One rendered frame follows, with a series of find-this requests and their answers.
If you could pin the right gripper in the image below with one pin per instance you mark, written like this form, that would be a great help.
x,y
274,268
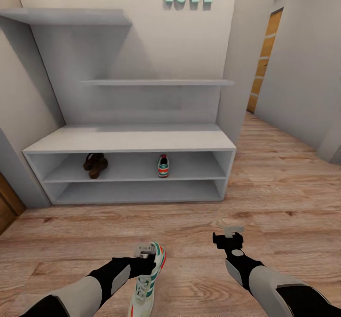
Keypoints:
x,y
222,241

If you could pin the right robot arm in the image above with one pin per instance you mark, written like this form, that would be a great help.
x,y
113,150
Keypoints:
x,y
279,295

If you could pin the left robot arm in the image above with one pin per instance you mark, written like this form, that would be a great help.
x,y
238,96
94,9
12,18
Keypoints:
x,y
86,296

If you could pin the gym shoe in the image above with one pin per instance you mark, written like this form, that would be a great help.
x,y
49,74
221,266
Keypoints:
x,y
143,298
163,165

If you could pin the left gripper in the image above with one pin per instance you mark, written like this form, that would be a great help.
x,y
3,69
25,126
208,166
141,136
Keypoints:
x,y
144,266

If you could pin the sandal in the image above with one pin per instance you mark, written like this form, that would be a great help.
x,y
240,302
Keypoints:
x,y
93,158
97,166

